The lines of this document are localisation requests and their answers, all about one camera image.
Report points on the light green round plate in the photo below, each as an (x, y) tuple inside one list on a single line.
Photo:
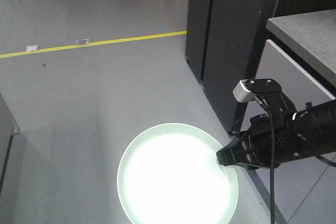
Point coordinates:
[(170, 174)]

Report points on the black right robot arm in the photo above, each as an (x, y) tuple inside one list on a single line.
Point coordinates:
[(313, 130)]

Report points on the grey kitchen cabinet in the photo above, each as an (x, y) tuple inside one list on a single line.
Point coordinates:
[(9, 127)]

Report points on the dark tall cabinet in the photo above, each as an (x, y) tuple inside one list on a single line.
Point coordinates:
[(224, 43)]

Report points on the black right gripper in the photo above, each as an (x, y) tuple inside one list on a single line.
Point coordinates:
[(268, 142)]

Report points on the grey counter with drawers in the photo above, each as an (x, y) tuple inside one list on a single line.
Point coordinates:
[(300, 55)]

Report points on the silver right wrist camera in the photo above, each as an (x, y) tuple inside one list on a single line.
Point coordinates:
[(247, 89)]

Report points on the yellow floor tape line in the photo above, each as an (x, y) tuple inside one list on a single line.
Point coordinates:
[(95, 43)]

